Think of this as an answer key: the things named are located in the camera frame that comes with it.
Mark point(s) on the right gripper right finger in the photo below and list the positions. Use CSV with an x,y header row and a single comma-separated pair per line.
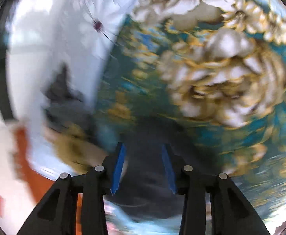
x,y
231,213

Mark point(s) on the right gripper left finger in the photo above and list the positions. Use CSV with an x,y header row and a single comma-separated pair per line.
x,y
56,213

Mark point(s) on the black and white jacket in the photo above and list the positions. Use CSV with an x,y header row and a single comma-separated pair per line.
x,y
144,193

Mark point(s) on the mustard yellow knit garment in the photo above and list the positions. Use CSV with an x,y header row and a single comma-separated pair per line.
x,y
73,149

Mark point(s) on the teal floral blanket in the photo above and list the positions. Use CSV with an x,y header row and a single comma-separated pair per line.
x,y
218,69

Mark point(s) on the light blue floral quilt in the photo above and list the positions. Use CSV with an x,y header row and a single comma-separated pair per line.
x,y
46,35

